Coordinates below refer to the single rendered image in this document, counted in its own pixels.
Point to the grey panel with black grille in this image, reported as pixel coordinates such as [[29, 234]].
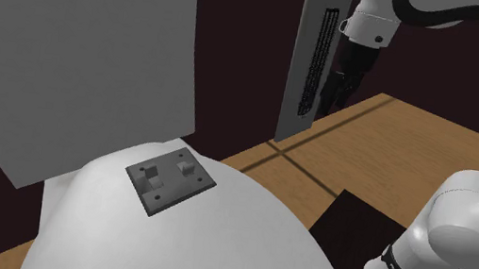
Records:
[[301, 68]]

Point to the dark grey square bracket plate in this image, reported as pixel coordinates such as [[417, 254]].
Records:
[[177, 186]]

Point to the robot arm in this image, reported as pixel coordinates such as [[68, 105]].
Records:
[[455, 218]]

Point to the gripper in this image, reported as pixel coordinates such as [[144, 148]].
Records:
[[355, 61]]

